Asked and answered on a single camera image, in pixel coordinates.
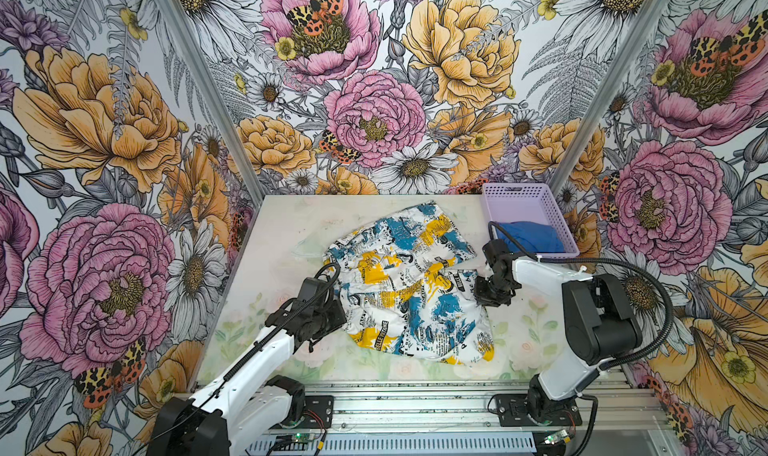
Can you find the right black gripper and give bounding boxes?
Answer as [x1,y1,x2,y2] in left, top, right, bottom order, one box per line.
[474,271,518,307]

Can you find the white teal yellow printed garment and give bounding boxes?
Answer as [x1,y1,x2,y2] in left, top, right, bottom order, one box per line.
[325,201,495,365]

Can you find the lavender plastic laundry basket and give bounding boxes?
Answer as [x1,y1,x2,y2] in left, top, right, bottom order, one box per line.
[482,183,580,258]

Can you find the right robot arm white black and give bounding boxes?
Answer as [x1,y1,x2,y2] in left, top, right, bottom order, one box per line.
[474,239,643,424]

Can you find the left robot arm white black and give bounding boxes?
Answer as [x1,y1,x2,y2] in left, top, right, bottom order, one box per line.
[141,264,346,455]

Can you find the blue cloth garment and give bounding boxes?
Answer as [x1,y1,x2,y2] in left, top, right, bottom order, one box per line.
[495,221,564,254]

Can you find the green circuit board left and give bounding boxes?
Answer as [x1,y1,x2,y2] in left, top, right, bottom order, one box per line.
[268,433,326,455]

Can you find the green circuit board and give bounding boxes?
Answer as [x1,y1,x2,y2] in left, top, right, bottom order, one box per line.
[268,433,326,455]
[542,429,571,445]

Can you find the green circuit board right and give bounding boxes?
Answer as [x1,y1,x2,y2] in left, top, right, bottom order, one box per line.
[542,429,571,445]

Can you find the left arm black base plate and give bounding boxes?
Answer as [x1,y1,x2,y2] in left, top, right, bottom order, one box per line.
[269,395,335,430]

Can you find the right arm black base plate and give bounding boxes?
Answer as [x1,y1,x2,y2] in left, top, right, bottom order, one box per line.
[487,393,583,427]

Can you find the aluminium mounting rail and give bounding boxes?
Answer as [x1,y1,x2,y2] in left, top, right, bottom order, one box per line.
[161,381,667,434]

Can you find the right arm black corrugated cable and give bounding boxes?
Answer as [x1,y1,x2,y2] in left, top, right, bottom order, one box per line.
[487,220,676,456]

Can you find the white slotted cable duct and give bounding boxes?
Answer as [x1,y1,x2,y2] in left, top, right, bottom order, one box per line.
[240,432,537,455]

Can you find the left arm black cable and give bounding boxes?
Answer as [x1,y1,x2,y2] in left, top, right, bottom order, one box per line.
[128,262,342,456]

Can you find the right aluminium corner post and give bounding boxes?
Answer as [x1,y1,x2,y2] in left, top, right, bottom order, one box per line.
[547,0,671,193]

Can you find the aluminium corner post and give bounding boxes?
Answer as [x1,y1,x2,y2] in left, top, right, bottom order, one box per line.
[155,0,265,210]
[547,0,671,193]

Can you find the left aluminium corner post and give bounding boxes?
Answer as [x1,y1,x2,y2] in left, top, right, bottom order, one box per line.
[155,0,265,210]

